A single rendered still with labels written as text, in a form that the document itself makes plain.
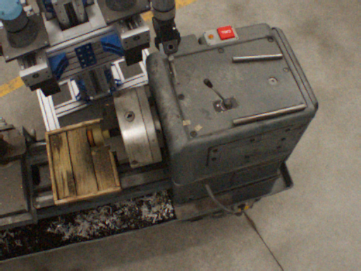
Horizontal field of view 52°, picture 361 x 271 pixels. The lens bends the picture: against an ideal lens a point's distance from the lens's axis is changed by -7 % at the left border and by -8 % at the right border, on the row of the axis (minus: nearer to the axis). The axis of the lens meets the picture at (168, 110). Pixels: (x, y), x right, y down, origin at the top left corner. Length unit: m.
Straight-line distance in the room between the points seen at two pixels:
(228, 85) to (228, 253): 1.34
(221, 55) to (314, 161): 1.46
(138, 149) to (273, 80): 0.57
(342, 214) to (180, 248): 1.09
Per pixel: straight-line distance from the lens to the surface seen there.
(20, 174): 1.79
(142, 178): 1.76
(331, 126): 2.99
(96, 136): 1.58
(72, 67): 2.07
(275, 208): 2.66
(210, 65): 1.54
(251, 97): 1.48
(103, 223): 2.02
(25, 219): 1.77
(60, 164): 1.84
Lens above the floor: 2.53
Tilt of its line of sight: 62 degrees down
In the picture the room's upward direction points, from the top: 5 degrees counter-clockwise
